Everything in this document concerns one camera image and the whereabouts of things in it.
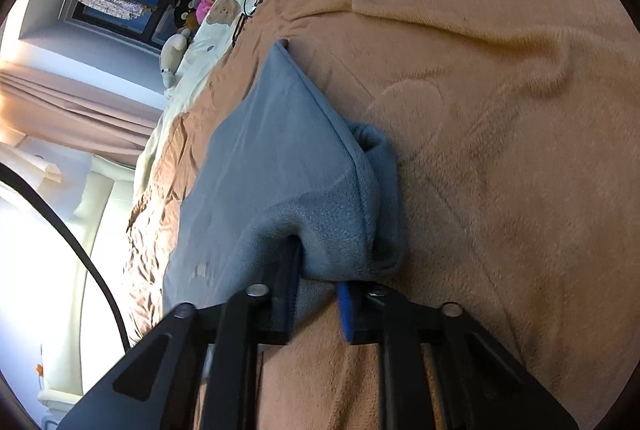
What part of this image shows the cream plush toy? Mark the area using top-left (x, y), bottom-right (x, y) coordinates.
top-left (159, 29), bottom-right (193, 86)

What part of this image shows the dark brown plush bear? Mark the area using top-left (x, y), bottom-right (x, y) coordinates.
top-left (172, 0), bottom-right (201, 31)

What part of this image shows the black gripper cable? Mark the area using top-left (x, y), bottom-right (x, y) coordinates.
top-left (0, 163), bottom-right (133, 353)

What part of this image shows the white hanging shirt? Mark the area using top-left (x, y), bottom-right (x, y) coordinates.
top-left (0, 143), bottom-right (66, 191)

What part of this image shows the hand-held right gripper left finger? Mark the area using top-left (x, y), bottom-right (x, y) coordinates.
top-left (57, 251), bottom-right (302, 430)

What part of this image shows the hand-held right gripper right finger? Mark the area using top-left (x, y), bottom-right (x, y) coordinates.
top-left (338, 281), bottom-right (578, 430)

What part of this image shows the grey t-shirt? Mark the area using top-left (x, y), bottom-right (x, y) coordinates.
top-left (162, 38), bottom-right (406, 311)

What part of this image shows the cream padded headboard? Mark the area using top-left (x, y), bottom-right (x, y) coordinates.
top-left (30, 155), bottom-right (136, 411)

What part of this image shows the orange blanket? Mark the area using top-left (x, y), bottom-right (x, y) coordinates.
top-left (122, 0), bottom-right (640, 430)

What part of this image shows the floral hanging garment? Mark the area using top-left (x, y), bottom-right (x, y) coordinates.
top-left (72, 0), bottom-right (156, 18)

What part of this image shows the pink curtain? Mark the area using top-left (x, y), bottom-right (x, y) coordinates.
top-left (0, 60), bottom-right (168, 156)

